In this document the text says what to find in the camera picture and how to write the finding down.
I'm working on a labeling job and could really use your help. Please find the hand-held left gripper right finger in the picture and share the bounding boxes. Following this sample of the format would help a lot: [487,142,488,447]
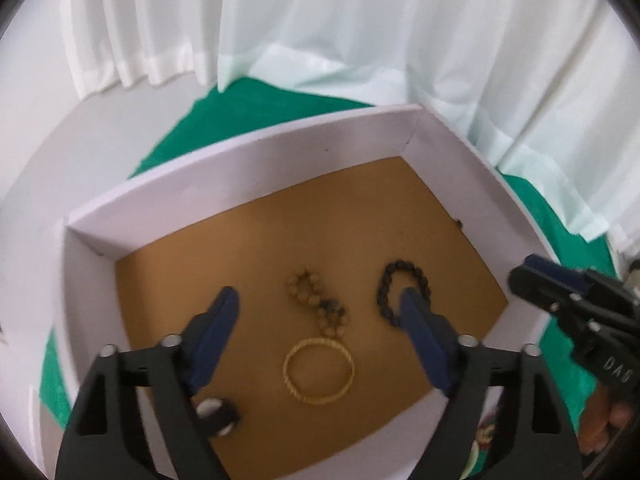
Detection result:
[399,287,584,480]

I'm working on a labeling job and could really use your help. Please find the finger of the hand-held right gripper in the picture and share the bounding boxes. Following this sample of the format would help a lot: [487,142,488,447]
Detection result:
[507,266,576,322]
[522,254,593,288]

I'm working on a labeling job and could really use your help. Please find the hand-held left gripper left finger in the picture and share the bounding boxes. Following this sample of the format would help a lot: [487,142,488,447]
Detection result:
[55,286,240,480]

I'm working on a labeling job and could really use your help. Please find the white box with brown bottom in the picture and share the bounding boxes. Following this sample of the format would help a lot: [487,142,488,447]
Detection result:
[31,103,560,480]

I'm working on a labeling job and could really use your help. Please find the person's right hand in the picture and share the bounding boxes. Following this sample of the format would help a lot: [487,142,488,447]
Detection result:
[579,389,639,457]

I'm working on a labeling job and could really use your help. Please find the gold bangle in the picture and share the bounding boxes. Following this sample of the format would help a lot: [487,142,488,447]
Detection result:
[282,338,356,405]

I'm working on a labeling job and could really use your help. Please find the colourful printed paper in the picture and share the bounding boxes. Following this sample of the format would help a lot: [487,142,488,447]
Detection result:
[461,406,502,480]

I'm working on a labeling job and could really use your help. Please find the green cloth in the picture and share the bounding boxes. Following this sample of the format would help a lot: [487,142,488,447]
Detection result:
[39,75,619,432]

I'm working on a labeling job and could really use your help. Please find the pale mint curtain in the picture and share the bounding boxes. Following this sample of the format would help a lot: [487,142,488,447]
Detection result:
[216,0,640,244]

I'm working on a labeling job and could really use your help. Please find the white curtain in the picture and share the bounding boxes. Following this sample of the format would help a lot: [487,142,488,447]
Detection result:
[59,0,227,97]

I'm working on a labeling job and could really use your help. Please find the black bead bracelet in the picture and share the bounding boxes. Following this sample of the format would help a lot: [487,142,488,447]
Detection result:
[376,259,431,328]

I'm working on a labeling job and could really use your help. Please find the black and white ring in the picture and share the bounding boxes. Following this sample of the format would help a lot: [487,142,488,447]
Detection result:
[197,397,242,437]

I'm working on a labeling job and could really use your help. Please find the tan wooden bead bracelet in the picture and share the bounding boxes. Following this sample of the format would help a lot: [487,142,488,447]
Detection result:
[285,268,350,338]

